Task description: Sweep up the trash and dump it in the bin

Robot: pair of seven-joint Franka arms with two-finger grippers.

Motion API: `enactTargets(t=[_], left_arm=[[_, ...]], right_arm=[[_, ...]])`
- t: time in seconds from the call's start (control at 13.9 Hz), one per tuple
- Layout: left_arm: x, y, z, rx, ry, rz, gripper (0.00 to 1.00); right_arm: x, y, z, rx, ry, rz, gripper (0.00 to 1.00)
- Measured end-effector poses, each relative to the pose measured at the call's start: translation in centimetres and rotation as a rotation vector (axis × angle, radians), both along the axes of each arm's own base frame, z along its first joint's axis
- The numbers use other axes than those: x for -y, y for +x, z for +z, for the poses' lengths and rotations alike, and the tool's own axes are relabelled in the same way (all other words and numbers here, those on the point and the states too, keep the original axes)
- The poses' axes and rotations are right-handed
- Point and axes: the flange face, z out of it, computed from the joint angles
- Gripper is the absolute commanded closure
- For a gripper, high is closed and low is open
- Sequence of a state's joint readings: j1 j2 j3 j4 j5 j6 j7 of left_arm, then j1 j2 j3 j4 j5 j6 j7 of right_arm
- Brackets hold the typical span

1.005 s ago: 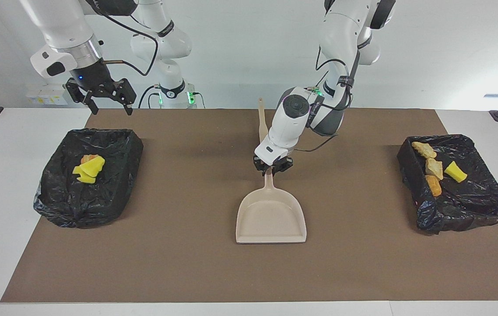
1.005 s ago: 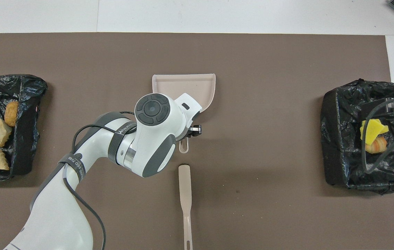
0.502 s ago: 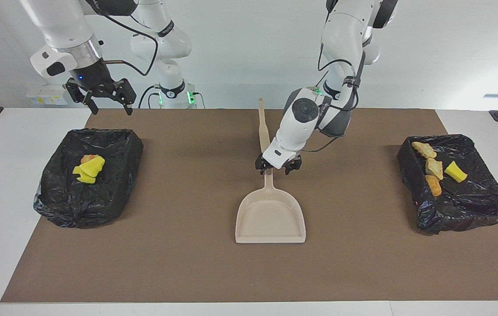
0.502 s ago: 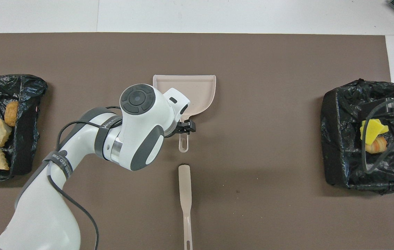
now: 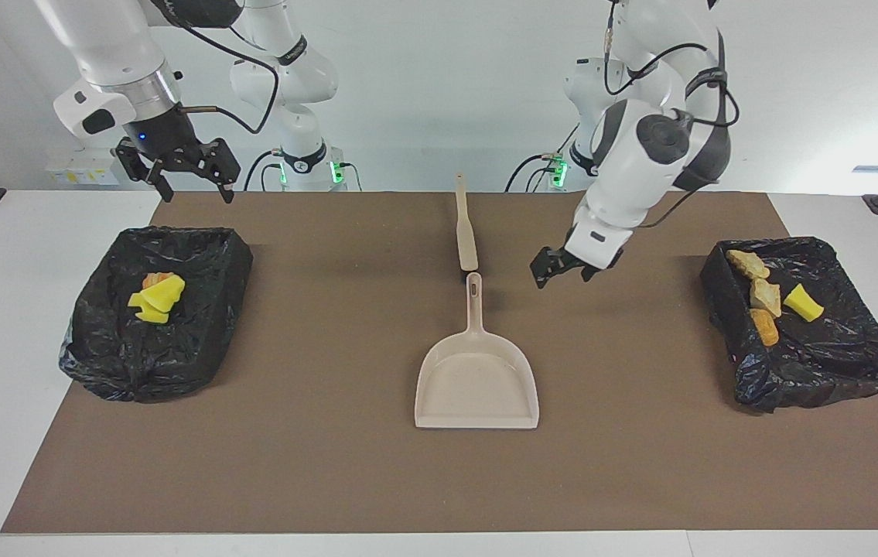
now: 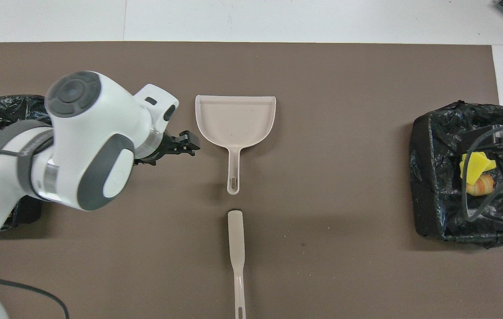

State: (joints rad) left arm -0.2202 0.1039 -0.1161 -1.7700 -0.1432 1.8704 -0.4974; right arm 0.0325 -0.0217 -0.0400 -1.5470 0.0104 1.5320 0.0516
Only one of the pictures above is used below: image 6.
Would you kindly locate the orange striped croissant toy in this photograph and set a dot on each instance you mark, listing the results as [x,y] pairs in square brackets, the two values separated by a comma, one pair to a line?
[481,186]

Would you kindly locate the beige plastic dustpan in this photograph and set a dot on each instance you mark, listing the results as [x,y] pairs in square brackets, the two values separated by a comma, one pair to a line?
[235,117]

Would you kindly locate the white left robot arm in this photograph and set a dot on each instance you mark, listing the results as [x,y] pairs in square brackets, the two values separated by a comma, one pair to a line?
[83,133]

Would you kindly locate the brown table mat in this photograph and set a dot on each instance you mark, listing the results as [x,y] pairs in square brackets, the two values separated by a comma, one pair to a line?
[322,133]

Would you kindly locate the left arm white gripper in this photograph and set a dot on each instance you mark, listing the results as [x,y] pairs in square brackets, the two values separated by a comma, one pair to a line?
[158,110]

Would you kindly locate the yellow sponge piece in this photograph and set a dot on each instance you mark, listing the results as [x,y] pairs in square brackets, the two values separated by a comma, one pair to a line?
[475,170]
[477,156]

